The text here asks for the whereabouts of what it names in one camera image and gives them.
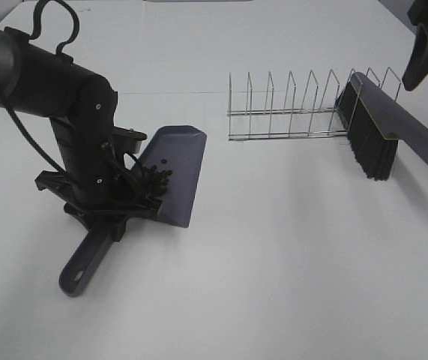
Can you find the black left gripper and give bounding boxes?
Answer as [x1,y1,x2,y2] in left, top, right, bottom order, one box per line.
[34,115,162,243]

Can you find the pile of coffee beans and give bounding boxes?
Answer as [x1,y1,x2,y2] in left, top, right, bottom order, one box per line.
[136,161,172,199]

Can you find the purple brush black bristles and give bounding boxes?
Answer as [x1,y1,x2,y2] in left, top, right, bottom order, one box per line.
[336,72,428,181]

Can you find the purple plastic dustpan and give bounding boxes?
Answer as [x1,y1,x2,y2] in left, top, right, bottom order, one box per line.
[58,125,207,297]

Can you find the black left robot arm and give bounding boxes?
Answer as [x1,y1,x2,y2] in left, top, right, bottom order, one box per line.
[0,28,161,228]

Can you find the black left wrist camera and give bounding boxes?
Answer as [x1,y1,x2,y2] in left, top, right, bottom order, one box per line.
[112,127,148,155]

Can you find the chrome wire dish rack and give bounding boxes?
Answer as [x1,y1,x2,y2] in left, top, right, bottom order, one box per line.
[226,67,404,143]

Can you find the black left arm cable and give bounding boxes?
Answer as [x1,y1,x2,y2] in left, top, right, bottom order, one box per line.
[0,0,82,177]

